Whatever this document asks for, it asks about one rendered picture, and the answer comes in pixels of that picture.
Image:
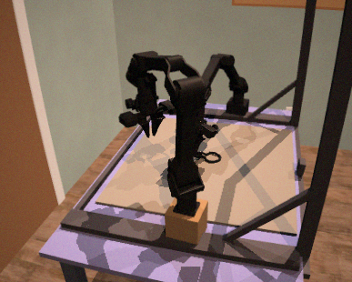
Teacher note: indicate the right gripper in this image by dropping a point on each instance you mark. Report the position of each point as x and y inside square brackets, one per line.
[198, 136]

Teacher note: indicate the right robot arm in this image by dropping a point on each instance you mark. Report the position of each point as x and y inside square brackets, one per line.
[226, 62]

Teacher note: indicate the black metal frame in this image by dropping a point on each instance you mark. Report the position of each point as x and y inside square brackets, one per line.
[337, 103]

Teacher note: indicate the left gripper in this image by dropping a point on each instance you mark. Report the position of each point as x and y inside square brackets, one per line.
[147, 107]

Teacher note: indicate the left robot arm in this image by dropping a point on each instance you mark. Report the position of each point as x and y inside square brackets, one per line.
[186, 95]

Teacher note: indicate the black rope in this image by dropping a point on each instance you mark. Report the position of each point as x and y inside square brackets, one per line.
[199, 154]

